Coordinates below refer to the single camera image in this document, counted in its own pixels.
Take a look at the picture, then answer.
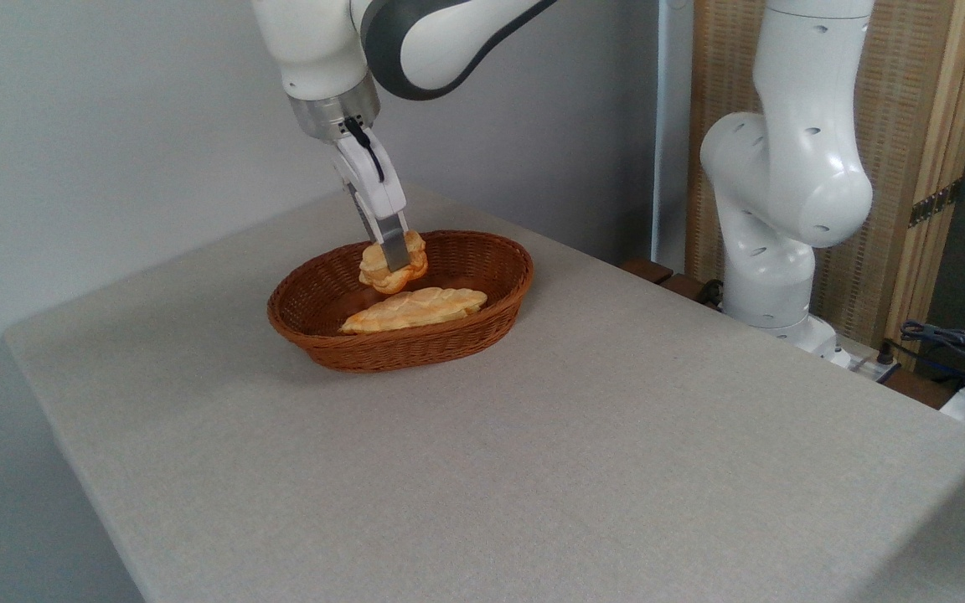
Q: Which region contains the white vertical pole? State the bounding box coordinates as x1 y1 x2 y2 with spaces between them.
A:
653 0 694 273

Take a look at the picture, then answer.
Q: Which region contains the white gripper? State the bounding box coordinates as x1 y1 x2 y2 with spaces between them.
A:
331 127 414 274

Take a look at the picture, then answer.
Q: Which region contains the brass screen hinge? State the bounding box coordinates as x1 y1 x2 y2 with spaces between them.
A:
908 179 962 229

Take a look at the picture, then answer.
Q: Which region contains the long braided bread loaf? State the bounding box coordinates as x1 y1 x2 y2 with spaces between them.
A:
340 287 488 335

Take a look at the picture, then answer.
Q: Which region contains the woven wooden folding screen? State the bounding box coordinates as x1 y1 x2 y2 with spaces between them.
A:
686 0 965 369

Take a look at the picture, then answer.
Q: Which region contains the round layered bread roll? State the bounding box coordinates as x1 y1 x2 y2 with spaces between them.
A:
359 230 429 295

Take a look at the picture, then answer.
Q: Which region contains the blue and black cable bundle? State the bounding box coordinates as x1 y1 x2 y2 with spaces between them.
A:
889 321 965 394

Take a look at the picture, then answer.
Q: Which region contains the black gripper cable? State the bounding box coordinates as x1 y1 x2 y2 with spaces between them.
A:
343 116 386 184

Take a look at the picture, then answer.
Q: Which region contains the brown wicker oval basket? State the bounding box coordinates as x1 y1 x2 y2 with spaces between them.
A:
267 230 534 372

